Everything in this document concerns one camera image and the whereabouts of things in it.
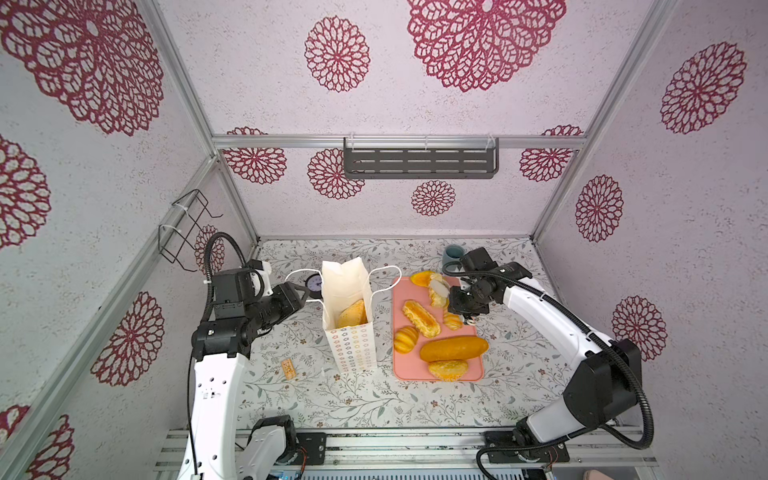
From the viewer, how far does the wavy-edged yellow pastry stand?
3.06ft

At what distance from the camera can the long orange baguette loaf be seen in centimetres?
87

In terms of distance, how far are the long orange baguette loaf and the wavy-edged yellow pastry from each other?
3cm
